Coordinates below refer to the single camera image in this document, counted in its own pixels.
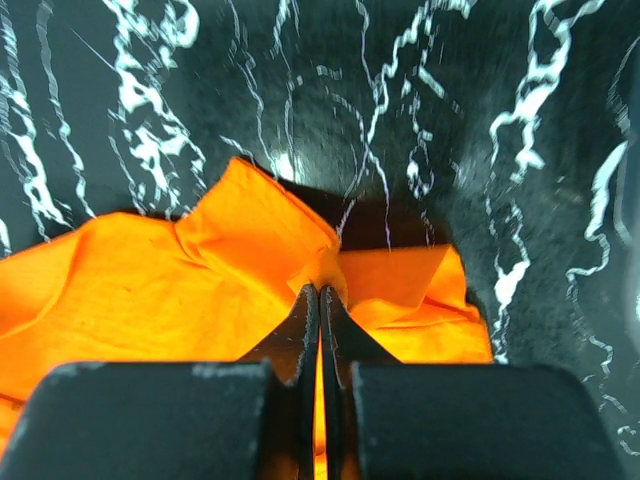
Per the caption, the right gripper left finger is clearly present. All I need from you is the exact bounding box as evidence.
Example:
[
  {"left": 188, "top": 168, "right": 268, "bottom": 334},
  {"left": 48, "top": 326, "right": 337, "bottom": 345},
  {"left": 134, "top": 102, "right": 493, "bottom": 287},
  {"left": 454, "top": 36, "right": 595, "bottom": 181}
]
[{"left": 239, "top": 284, "right": 320, "bottom": 479}]

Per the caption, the orange t shirt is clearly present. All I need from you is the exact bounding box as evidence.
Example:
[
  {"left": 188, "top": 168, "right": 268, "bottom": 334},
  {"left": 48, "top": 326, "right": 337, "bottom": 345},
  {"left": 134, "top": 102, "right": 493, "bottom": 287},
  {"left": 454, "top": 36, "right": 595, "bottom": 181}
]
[{"left": 1, "top": 158, "right": 493, "bottom": 479}]

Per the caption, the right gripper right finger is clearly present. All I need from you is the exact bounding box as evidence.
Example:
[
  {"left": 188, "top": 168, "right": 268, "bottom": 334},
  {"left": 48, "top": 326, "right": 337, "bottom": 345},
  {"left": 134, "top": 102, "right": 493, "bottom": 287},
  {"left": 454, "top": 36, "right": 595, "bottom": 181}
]
[{"left": 319, "top": 286, "right": 399, "bottom": 479}]

